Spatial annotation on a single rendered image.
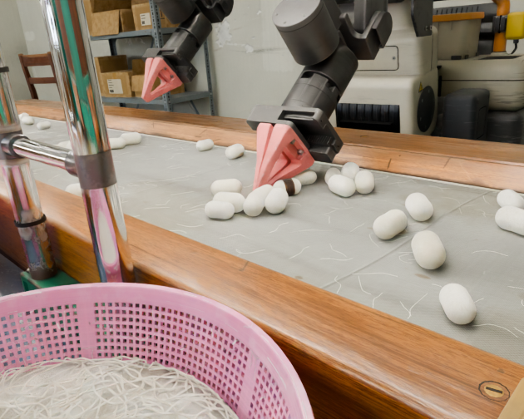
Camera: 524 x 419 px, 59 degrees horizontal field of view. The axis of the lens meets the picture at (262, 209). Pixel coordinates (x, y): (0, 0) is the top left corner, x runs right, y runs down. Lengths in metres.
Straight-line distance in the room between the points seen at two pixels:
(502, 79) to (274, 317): 1.12
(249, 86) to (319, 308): 3.00
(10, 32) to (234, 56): 2.91
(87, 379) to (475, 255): 0.29
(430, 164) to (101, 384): 0.43
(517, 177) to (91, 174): 0.42
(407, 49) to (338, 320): 0.90
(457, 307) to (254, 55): 2.95
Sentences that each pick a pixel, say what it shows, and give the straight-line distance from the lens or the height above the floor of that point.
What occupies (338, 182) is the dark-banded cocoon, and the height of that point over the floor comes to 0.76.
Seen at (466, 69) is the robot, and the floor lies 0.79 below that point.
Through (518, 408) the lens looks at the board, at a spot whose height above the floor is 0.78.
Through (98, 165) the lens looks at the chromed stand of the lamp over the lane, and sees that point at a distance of 0.31.
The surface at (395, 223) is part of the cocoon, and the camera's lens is 0.41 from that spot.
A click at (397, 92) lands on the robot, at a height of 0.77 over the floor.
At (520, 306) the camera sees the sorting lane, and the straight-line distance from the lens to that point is 0.34.
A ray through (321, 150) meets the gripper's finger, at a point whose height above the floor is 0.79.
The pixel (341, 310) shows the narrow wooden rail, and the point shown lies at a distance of 0.27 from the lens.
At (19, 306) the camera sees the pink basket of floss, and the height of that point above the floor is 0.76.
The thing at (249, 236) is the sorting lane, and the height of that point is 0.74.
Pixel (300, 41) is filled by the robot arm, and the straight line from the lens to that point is 0.53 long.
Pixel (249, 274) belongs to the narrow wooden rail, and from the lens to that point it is 0.31.
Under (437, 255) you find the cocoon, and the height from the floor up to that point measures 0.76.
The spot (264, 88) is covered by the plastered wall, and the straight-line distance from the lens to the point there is 3.16.
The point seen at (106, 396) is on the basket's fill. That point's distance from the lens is 0.29.
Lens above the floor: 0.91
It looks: 20 degrees down
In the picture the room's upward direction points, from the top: 4 degrees counter-clockwise
